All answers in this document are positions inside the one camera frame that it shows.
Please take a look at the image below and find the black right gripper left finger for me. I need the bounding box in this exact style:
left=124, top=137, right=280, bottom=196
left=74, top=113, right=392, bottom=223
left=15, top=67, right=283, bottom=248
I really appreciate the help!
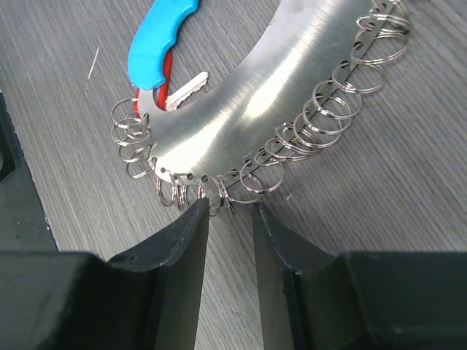
left=1, top=199, right=209, bottom=349

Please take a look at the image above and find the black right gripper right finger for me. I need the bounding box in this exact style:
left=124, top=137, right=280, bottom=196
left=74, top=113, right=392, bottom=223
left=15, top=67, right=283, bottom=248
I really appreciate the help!
left=252, top=203, right=466, bottom=349

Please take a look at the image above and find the metal crescent keyring holder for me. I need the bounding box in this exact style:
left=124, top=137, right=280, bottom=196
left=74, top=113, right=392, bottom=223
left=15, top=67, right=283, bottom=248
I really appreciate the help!
left=111, top=1, right=412, bottom=216

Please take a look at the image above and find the red key tag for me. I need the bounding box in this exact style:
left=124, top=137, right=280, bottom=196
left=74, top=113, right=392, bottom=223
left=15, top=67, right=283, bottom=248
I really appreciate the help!
left=153, top=51, right=173, bottom=110

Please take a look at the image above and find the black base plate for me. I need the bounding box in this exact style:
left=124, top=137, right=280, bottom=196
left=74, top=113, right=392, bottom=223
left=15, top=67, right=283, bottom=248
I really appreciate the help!
left=1, top=97, right=58, bottom=252

